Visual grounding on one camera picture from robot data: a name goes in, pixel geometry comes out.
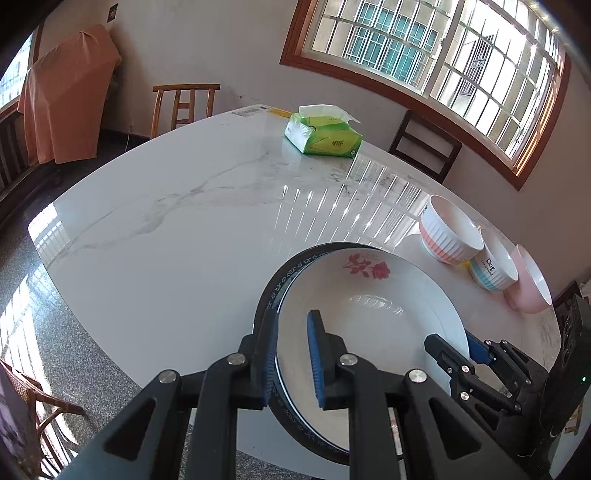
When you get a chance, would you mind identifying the orange cloth cover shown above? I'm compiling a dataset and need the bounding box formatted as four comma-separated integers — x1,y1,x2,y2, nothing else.
17,24,123,165

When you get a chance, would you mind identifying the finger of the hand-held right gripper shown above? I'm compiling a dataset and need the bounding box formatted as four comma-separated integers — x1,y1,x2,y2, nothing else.
465,330,533,393
424,333,478,404

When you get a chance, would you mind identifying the large barred window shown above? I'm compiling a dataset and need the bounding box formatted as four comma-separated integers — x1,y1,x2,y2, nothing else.
280,0,572,192

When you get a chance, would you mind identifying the white and pink ribbed bowl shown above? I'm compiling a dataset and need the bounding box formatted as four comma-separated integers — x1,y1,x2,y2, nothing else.
419,195,485,266

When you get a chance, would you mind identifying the light wooden chair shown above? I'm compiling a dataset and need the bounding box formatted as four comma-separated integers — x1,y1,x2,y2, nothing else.
150,83,221,139

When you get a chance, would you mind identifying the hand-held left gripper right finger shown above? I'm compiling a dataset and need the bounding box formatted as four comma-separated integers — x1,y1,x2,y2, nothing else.
307,310,541,480

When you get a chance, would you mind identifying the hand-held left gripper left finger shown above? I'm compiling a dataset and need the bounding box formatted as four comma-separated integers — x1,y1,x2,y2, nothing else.
58,310,280,480

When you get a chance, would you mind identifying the bamboo chair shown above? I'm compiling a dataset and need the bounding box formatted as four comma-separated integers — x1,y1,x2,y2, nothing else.
0,359,100,480

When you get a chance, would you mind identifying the black patterned plate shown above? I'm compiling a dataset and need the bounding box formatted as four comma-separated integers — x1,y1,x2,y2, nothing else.
253,242,402,466

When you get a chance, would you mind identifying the small barred window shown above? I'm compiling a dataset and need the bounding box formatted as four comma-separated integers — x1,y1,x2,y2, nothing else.
0,23,44,116

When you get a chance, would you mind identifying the white and yellow table label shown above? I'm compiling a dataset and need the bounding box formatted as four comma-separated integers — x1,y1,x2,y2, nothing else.
231,105,294,118

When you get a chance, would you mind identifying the green tissue pack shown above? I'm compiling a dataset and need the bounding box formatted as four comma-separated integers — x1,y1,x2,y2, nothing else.
283,104,364,159

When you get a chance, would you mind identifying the white plate with red rose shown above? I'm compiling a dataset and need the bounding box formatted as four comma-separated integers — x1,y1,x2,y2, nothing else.
275,248,471,453

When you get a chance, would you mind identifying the dark wooden bench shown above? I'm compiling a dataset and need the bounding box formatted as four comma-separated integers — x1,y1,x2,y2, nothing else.
0,111,51,204

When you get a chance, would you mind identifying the white bowl with blue stripes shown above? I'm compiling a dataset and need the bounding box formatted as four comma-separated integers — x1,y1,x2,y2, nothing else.
468,227,520,291

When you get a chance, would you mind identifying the purple cloth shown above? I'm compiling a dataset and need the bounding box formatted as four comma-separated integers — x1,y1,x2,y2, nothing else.
0,364,35,467

